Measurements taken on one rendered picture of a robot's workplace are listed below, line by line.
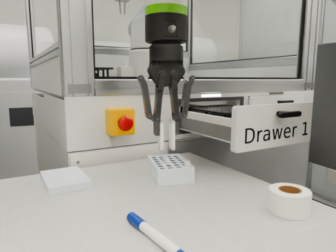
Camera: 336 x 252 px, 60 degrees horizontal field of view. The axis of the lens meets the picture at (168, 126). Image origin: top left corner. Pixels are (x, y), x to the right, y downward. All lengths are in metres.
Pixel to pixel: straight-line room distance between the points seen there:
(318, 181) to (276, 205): 2.32
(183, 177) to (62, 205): 0.25
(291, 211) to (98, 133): 0.52
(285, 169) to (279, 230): 0.83
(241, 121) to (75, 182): 0.39
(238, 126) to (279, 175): 0.64
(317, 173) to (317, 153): 1.95
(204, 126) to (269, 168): 0.50
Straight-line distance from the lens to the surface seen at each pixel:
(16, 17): 4.11
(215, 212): 0.53
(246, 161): 1.14
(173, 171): 0.64
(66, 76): 0.79
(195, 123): 0.84
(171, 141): 0.67
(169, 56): 0.62
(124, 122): 0.76
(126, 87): 0.84
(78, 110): 0.80
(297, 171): 1.39
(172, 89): 0.65
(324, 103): 0.87
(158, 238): 0.43
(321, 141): 0.88
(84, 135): 0.81
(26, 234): 0.51
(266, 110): 0.75
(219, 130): 0.76
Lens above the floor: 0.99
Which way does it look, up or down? 9 degrees down
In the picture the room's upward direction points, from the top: straight up
